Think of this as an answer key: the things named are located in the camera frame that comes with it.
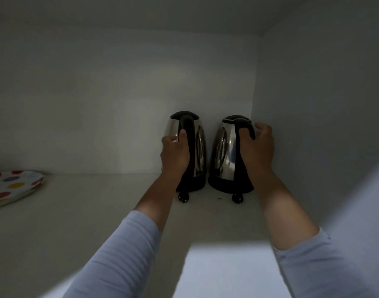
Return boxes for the person's left hand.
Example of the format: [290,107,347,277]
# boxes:
[160,128,191,183]

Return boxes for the person's left forearm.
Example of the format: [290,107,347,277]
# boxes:
[62,172,185,298]

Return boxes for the black round kettle base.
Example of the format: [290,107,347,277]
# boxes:
[176,178,208,204]
[207,178,255,204]

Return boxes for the polka dot plate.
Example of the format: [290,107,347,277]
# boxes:
[0,170,46,211]

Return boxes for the person's right forearm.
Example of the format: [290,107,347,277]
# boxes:
[253,170,379,298]

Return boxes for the stainless steel kettle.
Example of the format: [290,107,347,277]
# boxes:
[207,114,257,188]
[162,111,208,187]

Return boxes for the person's right hand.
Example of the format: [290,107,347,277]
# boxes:
[239,122,276,185]

